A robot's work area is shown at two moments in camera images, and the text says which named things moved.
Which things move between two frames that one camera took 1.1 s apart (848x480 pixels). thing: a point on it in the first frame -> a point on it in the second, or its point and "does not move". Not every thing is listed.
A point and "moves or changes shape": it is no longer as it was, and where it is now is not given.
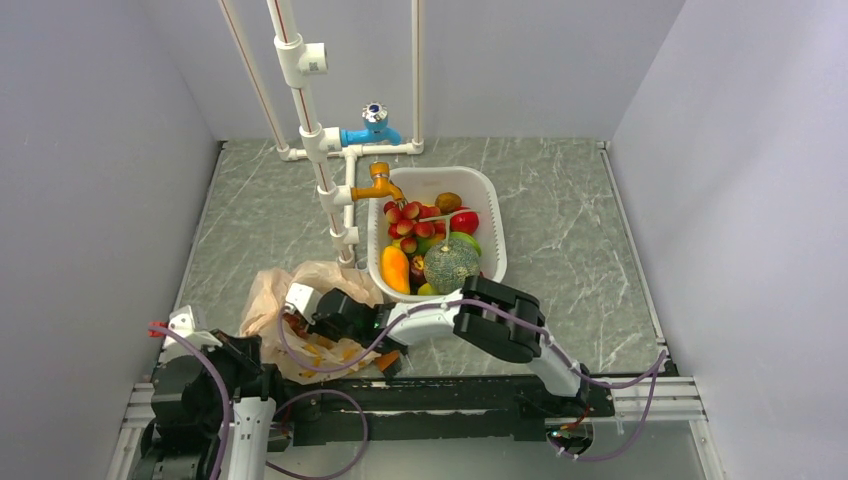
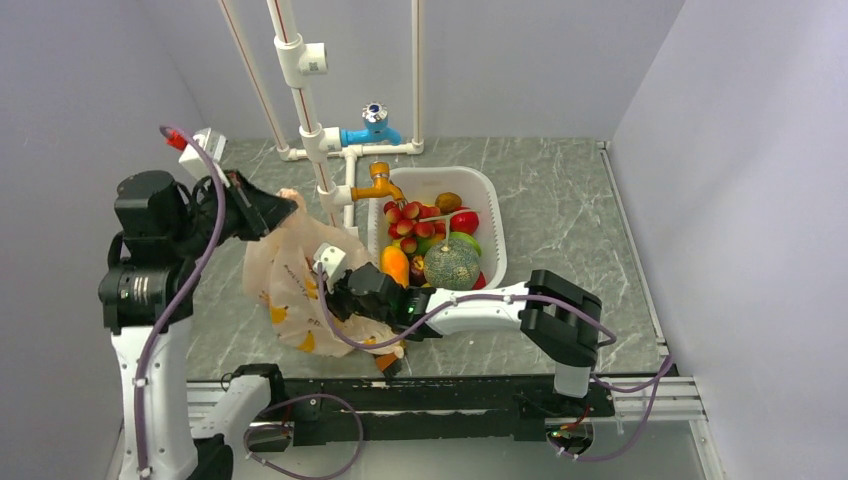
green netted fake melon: x=445 y=270 does not move
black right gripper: x=319 y=328 -> x=333 y=298
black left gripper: x=244 y=351 -> x=257 y=210
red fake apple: x=464 y=222 does not move
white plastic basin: x=478 y=189 does not move
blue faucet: x=376 y=129 does not move
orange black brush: x=388 y=362 does not move
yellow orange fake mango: x=395 y=269 does not move
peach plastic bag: x=307 y=359 moves or changes shape
